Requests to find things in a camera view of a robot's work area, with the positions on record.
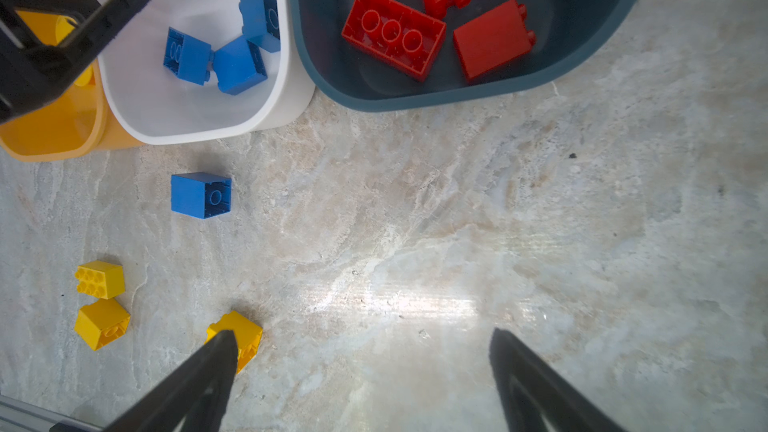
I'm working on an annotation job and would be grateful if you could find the yellow lego brick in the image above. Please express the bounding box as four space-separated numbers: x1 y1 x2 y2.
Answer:
74 298 131 351
206 311 263 374
74 260 125 299

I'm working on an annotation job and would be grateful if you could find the dark blue small lego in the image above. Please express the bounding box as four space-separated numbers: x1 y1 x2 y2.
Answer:
239 0 281 53

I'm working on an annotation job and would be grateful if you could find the dark teal plastic bin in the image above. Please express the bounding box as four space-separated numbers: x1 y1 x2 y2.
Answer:
289 0 636 112

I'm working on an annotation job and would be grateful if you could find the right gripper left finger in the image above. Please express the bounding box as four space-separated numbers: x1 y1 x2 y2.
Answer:
106 330 238 431

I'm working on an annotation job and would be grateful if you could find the white plastic bin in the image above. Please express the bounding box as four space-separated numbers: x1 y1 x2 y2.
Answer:
98 0 315 145

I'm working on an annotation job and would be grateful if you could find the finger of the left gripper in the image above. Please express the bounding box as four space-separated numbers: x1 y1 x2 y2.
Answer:
0 0 155 124

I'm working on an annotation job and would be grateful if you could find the yellow plastic bin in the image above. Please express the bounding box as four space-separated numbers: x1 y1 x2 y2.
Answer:
0 0 145 163

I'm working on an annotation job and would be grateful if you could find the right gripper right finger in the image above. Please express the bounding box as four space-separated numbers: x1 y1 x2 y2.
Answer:
489 328 623 431

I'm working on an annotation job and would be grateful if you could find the aluminium rail frame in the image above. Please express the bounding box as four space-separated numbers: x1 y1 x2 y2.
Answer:
0 396 101 432

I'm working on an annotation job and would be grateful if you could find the blue lego brick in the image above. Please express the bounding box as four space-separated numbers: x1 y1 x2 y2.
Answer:
163 28 214 86
170 172 232 219
213 36 268 95

